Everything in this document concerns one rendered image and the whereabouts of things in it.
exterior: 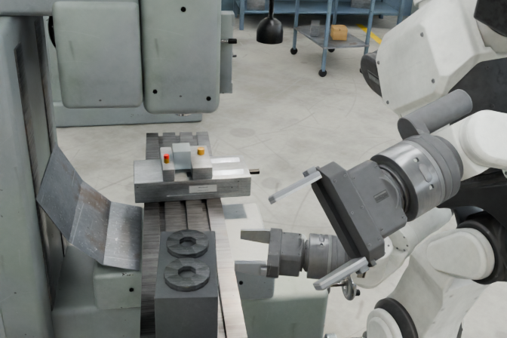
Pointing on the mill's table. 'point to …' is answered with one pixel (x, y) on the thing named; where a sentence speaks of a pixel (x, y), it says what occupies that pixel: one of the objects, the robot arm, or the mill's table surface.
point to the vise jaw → (201, 164)
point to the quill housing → (180, 49)
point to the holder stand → (186, 285)
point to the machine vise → (141, 191)
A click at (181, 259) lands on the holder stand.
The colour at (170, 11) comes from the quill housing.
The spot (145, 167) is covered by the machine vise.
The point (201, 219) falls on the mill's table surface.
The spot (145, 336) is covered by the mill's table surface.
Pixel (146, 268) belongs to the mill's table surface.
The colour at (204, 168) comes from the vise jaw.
